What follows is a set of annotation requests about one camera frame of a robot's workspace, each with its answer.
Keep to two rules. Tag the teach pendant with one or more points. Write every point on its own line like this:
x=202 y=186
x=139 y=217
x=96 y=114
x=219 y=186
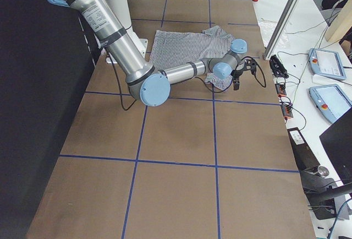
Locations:
x=330 y=100
x=326 y=63

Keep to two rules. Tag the black box with label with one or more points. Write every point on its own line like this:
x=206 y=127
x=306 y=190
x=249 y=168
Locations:
x=304 y=157

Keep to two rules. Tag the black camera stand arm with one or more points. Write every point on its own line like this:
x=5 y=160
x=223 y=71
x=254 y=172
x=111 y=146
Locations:
x=324 y=196

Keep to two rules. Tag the black monitor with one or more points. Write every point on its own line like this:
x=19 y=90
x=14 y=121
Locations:
x=336 y=141

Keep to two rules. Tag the lower teach pendant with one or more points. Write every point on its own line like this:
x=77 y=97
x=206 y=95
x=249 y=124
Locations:
x=330 y=100

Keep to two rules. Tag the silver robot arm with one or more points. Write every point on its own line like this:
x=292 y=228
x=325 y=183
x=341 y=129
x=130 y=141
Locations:
x=110 y=20

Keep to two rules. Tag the orange black electronics strip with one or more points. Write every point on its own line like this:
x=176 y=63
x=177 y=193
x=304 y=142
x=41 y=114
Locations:
x=285 y=102

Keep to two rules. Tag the upper teach pendant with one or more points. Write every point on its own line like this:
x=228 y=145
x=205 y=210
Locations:
x=326 y=63

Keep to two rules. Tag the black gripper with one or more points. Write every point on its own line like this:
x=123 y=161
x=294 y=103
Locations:
x=237 y=74

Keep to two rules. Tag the aluminium frame post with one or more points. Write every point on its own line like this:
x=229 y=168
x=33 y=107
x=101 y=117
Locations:
x=284 y=18

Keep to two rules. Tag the blue white striped polo shirt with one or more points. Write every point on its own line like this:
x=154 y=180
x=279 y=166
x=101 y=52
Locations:
x=181 y=56

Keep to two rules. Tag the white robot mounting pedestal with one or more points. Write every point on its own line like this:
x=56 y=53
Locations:
x=121 y=9

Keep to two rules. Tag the black gripper tool on desk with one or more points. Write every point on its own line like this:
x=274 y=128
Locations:
x=277 y=67

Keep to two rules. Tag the wooden board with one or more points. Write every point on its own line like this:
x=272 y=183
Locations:
x=341 y=24

